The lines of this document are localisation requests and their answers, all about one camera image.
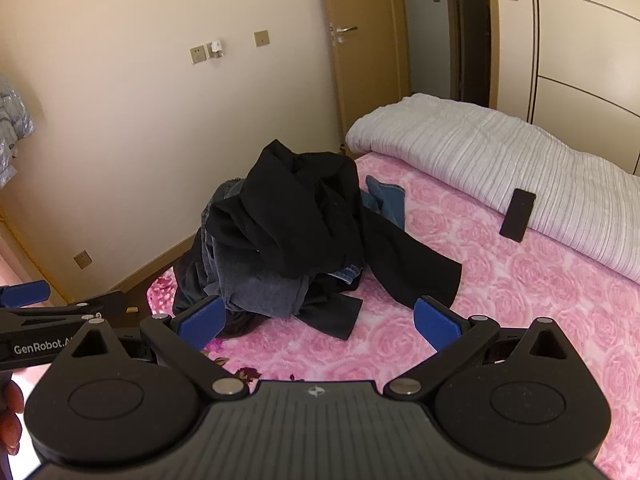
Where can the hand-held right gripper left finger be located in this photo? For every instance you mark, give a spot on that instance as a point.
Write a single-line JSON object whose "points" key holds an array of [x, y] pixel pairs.
{"points": [[202, 322]]}

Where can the white striped quilt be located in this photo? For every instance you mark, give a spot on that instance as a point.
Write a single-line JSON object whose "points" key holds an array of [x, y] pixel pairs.
{"points": [[500, 160]]}

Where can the pink rose blanket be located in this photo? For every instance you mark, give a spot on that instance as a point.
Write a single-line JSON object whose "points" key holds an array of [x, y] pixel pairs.
{"points": [[500, 310]]}

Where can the black pants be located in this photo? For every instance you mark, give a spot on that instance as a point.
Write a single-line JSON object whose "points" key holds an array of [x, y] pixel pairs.
{"points": [[300, 200]]}

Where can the black garment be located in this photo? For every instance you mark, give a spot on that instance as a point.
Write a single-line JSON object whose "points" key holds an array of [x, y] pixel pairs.
{"points": [[325, 315]]}

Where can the person's left hand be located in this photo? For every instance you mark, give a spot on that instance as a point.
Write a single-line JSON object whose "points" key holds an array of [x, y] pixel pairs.
{"points": [[10, 420]]}

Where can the grey quilted jacket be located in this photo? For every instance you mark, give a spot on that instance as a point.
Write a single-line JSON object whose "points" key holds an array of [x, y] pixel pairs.
{"points": [[15, 125]]}

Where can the grey garment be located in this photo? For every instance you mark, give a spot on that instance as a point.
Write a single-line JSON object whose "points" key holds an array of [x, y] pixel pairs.
{"points": [[255, 290]]}

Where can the brass wall socket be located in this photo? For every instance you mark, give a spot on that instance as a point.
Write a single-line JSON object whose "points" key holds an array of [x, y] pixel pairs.
{"points": [[83, 259], [198, 55]]}

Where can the white wall plug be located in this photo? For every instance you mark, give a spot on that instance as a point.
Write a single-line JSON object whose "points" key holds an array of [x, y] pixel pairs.
{"points": [[216, 48]]}

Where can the black phone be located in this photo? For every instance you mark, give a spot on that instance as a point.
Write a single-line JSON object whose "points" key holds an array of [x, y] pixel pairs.
{"points": [[518, 215]]}

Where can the wooden door frame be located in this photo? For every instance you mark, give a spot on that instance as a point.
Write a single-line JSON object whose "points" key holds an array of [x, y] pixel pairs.
{"points": [[492, 35]]}

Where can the brown wooden door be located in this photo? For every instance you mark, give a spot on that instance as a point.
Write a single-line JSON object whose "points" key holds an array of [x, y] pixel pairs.
{"points": [[370, 60]]}

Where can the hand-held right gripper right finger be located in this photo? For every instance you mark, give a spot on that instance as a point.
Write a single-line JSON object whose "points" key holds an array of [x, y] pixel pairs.
{"points": [[437, 327]]}

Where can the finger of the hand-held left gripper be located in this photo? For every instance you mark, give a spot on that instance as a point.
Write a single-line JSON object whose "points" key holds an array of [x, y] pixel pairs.
{"points": [[60, 312], [25, 293]]}

